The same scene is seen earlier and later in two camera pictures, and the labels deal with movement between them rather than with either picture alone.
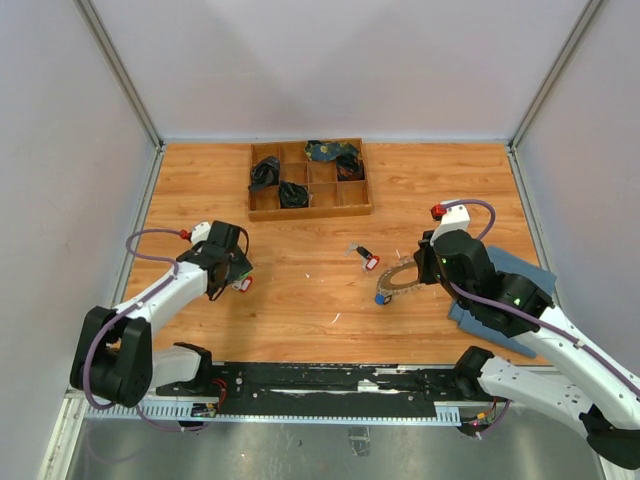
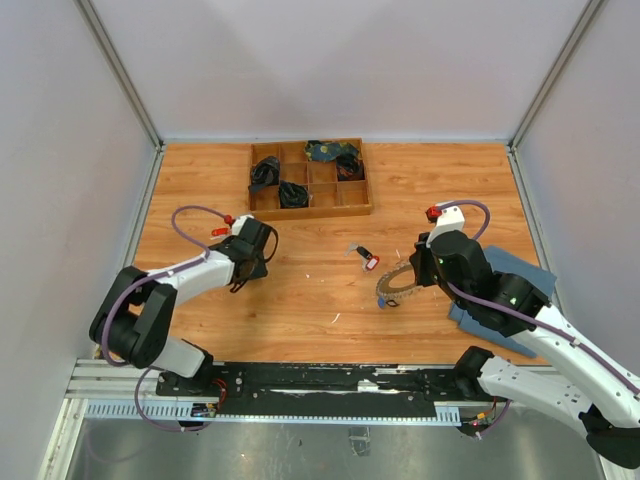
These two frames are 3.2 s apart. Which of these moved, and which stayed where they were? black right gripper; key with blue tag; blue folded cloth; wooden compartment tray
Moved: key with blue tag
Stayed: black right gripper; wooden compartment tray; blue folded cloth
